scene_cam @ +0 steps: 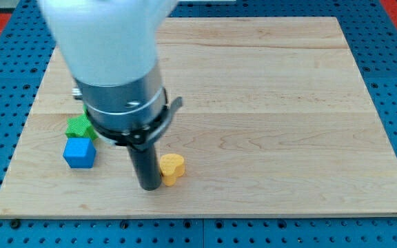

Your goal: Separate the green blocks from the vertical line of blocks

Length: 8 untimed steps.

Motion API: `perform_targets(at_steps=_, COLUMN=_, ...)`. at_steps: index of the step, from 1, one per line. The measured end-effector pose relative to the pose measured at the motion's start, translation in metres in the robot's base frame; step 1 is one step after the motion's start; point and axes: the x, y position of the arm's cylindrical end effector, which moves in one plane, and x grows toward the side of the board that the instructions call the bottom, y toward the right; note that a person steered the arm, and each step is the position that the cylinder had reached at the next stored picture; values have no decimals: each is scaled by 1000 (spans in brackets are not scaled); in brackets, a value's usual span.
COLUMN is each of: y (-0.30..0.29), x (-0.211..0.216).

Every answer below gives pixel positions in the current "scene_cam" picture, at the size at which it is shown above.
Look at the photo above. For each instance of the blue perforated table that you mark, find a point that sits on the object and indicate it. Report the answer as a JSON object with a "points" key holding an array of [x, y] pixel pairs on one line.
{"points": [[370, 28]]}

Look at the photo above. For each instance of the wooden board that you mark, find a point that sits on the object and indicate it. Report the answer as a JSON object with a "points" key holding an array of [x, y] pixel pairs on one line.
{"points": [[276, 122]]}

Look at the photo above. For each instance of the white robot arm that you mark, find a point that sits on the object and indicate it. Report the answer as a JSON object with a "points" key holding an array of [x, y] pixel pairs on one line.
{"points": [[110, 50]]}

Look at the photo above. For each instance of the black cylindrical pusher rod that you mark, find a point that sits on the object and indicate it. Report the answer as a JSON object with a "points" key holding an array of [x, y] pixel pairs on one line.
{"points": [[146, 166]]}

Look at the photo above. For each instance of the yellow heart block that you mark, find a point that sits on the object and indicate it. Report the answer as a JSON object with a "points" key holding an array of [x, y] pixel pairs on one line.
{"points": [[172, 167]]}

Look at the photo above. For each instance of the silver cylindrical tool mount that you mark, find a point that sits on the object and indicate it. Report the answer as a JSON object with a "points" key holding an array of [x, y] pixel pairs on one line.
{"points": [[135, 113]]}

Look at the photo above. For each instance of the green star block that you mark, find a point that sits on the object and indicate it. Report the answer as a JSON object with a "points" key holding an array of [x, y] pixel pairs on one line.
{"points": [[80, 127]]}

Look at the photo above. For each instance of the blue cube block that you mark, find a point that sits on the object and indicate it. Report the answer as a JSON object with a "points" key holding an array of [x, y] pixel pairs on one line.
{"points": [[79, 153]]}

